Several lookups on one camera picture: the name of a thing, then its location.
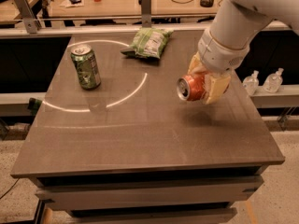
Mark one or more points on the red coke can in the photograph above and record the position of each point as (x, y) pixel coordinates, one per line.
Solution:
(191, 87)

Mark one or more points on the metal bracket post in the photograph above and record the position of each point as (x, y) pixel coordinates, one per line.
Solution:
(145, 13)
(30, 21)

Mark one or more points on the middle metal bracket post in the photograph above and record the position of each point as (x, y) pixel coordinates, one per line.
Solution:
(145, 13)

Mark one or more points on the left metal bracket post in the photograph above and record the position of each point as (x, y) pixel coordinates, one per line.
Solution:
(30, 21)

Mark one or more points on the clear sanitizer bottle right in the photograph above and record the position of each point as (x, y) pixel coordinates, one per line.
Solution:
(273, 81)

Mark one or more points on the green soda can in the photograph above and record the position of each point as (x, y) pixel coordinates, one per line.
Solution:
(84, 60)

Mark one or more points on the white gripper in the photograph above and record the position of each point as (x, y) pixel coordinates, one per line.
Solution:
(218, 54)

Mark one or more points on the green chip bag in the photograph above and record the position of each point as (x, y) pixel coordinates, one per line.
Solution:
(148, 43)

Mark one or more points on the green bottle on ledge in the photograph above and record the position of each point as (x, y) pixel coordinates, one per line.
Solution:
(34, 105)

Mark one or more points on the clear sanitizer bottle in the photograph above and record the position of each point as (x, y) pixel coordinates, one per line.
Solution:
(251, 83)
(273, 81)

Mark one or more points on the clear sanitizer bottle left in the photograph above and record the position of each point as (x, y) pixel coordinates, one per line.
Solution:
(251, 83)

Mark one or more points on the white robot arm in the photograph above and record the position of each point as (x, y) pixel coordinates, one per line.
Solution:
(224, 45)

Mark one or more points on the wooden background desk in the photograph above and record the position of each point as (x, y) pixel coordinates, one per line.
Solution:
(128, 8)

